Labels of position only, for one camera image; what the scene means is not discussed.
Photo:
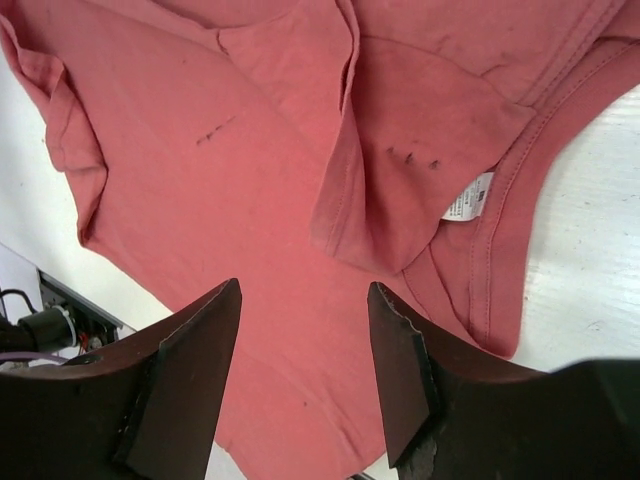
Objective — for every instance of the red t-shirt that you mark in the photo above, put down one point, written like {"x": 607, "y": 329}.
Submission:
{"x": 308, "y": 149}

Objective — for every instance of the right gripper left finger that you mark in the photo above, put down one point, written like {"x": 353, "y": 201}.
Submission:
{"x": 144, "y": 407}

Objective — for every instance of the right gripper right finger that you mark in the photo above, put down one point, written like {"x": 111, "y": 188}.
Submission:
{"x": 453, "y": 411}

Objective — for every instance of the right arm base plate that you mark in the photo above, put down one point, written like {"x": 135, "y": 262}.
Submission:
{"x": 66, "y": 320}

